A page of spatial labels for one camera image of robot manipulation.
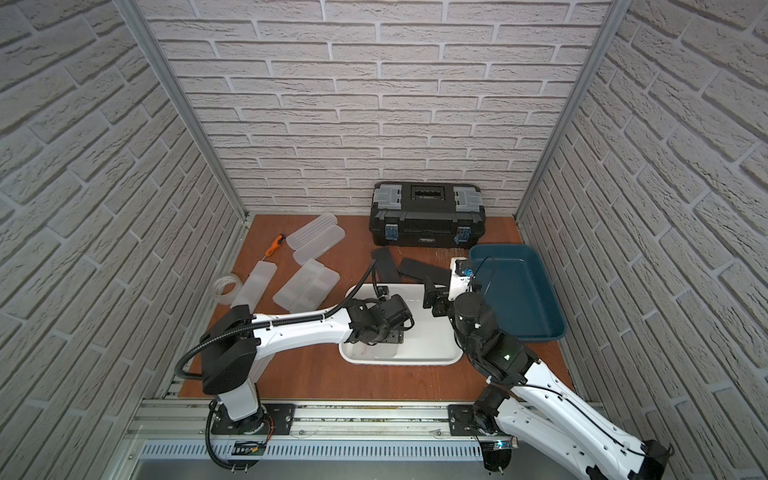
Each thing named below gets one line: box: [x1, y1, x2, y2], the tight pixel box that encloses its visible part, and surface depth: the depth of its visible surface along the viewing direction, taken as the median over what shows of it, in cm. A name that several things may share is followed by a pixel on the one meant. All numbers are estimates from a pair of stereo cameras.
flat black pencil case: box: [398, 257, 451, 286], surface depth 107 cm
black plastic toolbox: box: [369, 182, 487, 249], surface depth 102 cm
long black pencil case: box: [372, 246, 402, 283], surface depth 105 cm
